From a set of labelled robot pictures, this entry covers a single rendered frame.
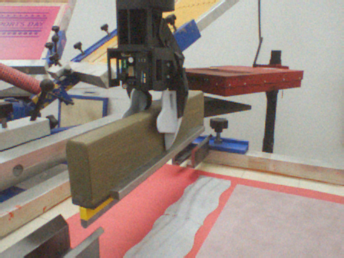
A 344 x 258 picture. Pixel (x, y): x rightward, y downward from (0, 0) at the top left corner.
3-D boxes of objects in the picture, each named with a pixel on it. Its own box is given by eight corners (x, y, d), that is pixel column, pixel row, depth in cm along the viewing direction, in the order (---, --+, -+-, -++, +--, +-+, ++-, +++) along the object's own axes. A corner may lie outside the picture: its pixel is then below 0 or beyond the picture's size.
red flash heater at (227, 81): (242, 81, 199) (243, 63, 196) (305, 89, 162) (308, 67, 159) (165, 88, 165) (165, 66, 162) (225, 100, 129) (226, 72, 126)
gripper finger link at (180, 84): (158, 119, 45) (150, 61, 43) (163, 117, 46) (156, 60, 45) (187, 117, 43) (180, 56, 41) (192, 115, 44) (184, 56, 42)
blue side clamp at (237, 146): (247, 167, 74) (249, 140, 72) (243, 174, 69) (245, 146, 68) (142, 150, 86) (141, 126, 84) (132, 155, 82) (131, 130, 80)
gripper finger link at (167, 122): (150, 160, 42) (140, 94, 40) (169, 147, 47) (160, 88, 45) (170, 160, 40) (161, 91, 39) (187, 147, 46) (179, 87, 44)
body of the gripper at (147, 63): (107, 92, 40) (101, -4, 37) (140, 85, 48) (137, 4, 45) (157, 96, 37) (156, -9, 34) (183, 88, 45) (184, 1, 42)
